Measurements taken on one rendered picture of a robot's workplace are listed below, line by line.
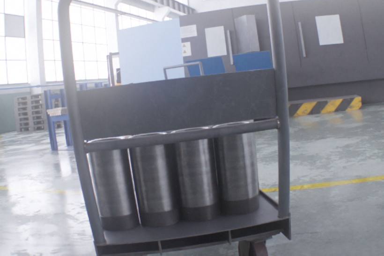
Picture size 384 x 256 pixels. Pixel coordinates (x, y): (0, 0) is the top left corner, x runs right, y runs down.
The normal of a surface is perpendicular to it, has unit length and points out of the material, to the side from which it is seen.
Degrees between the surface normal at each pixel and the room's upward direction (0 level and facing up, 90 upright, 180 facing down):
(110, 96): 98
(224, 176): 90
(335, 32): 86
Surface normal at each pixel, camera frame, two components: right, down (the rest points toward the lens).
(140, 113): 0.13, 0.17
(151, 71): -0.32, 0.01
